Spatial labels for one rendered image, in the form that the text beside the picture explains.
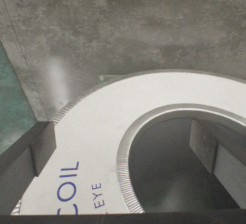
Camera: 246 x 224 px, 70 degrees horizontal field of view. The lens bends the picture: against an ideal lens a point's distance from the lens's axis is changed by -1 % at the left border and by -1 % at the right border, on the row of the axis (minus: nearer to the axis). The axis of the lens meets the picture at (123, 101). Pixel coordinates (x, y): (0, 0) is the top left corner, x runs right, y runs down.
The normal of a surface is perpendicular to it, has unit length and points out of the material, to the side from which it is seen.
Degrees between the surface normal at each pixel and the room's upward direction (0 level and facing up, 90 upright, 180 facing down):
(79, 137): 90
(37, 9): 0
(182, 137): 1
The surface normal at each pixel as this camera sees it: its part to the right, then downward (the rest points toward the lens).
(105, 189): -0.01, -0.77
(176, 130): 0.10, 0.63
